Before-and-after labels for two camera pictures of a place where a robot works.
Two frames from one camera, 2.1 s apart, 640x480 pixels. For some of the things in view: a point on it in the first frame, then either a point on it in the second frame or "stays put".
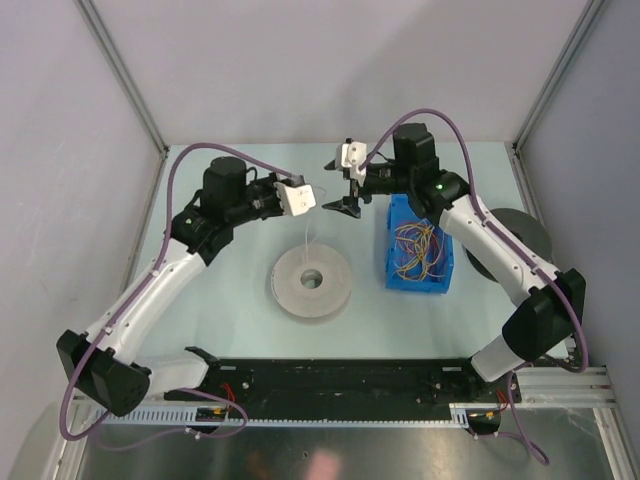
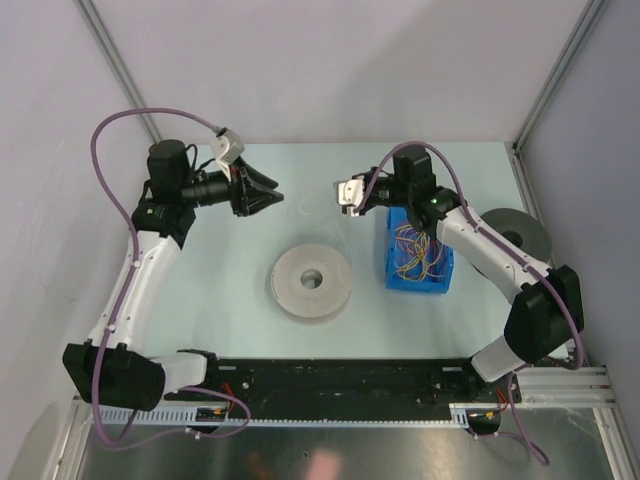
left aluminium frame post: x=123 y=71 stays put
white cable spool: x=293 y=296 stays put
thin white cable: x=308 y=227 → x=342 y=237
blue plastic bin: x=419 y=253 stays put
